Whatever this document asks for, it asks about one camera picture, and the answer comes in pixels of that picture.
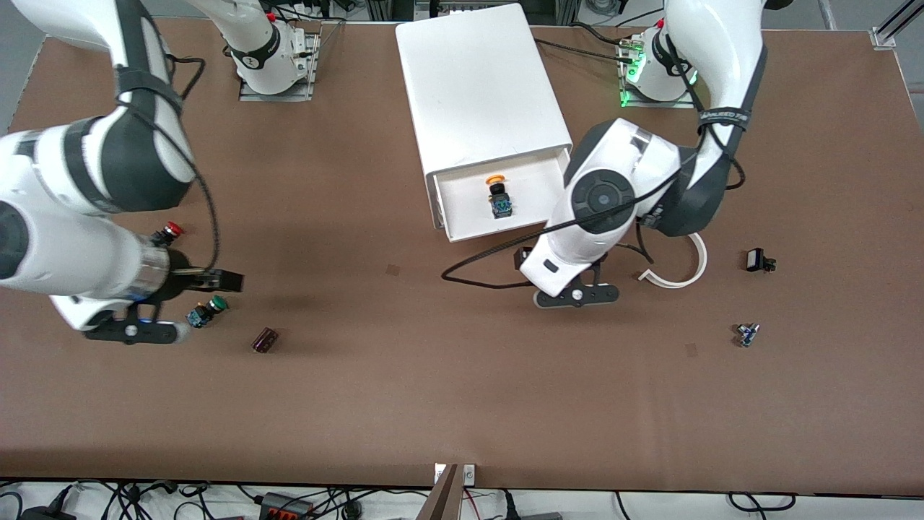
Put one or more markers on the red push button switch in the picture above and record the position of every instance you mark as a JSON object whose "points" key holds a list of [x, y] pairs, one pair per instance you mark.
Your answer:
{"points": [[172, 231]]}

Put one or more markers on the yellow push button switch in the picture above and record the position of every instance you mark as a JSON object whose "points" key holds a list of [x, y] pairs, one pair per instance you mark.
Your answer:
{"points": [[499, 206]]}

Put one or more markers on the white drawer with black slot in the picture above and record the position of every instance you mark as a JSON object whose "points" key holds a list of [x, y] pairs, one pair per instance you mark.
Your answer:
{"points": [[462, 209]]}

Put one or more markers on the black power strip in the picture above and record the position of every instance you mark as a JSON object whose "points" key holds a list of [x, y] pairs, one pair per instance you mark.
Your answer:
{"points": [[285, 508]]}

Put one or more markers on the black power adapter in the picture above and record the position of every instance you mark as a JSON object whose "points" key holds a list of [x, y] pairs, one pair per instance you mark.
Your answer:
{"points": [[43, 514]]}

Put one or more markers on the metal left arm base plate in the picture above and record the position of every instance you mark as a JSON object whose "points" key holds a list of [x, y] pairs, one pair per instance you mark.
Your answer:
{"points": [[650, 102]]}

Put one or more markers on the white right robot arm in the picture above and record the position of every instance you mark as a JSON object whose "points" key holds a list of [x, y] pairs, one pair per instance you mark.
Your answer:
{"points": [[72, 253]]}

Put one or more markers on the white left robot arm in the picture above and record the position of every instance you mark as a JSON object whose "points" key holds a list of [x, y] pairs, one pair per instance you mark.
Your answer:
{"points": [[621, 159]]}

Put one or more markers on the white drawer cabinet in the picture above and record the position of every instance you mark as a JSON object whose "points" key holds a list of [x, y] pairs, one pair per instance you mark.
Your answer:
{"points": [[476, 87]]}

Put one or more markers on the small white bracket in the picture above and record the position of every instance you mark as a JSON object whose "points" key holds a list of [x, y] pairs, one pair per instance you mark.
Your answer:
{"points": [[469, 474]]}

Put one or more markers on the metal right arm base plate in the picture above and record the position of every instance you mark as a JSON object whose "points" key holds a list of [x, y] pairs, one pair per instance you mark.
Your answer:
{"points": [[312, 72]]}

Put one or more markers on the small black component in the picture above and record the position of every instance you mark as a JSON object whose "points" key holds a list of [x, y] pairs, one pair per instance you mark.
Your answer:
{"points": [[756, 259]]}

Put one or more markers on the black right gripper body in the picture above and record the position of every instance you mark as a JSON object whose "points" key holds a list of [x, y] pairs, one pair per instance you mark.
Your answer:
{"points": [[182, 281]]}

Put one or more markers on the green push button switch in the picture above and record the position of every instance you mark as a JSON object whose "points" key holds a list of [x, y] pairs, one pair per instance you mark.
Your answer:
{"points": [[206, 312]]}

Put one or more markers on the small blue component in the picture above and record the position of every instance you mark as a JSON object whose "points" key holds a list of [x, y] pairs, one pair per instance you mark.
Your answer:
{"points": [[748, 334]]}

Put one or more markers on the brown wooden beam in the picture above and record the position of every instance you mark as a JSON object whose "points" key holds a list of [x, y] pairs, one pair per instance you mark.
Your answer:
{"points": [[444, 502]]}

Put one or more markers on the dark brown cylindrical capacitor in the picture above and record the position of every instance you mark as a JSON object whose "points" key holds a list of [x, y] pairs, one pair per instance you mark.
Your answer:
{"points": [[265, 339]]}

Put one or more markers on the white curved plastic part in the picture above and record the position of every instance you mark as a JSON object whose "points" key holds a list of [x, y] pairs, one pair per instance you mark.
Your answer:
{"points": [[699, 263]]}

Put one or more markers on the black plug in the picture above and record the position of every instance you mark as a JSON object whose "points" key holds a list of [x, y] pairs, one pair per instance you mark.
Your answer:
{"points": [[510, 507]]}

